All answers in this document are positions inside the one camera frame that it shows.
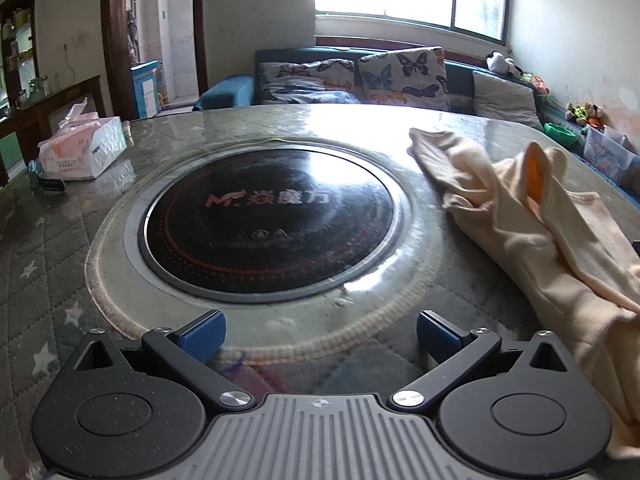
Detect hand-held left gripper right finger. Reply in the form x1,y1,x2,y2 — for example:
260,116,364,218
390,310,569,408

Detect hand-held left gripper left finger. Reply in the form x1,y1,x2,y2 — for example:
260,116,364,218
72,310,253,408

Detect cream sweater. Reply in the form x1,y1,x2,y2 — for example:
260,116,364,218
409,127,640,461

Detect black round induction cooktop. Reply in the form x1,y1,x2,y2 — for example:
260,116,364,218
124,147,415,306

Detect small dark green packet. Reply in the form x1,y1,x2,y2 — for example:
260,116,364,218
27,160,68,195

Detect pink white tissue pack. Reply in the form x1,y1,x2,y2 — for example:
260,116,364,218
37,97,128,181

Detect green plastic basin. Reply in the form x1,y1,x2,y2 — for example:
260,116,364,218
544,121,578,146

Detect blue sofa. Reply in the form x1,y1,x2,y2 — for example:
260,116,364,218
194,47,551,131

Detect grey pillow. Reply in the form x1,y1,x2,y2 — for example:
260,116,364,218
471,70,543,131

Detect clear plastic storage box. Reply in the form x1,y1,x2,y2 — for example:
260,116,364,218
582,125,638,181

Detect small blue cabinet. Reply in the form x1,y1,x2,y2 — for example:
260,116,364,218
131,60,163,118

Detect blue sofa mattress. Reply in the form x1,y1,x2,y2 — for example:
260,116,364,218
535,95,640,188

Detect butterfly print pillow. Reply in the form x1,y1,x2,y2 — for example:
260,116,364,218
359,46,451,111
257,60,361,105

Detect brown teddy bear toys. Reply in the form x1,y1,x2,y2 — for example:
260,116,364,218
565,101,606,128

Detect colourful plush toys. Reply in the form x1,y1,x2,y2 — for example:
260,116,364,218
520,72,551,96

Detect dark wooden cabinet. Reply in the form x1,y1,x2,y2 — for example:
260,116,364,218
0,0,106,186

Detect panda plush toy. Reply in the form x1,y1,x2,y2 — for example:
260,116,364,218
486,51,523,80

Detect dark wooden door frame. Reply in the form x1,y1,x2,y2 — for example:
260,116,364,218
100,0,208,121

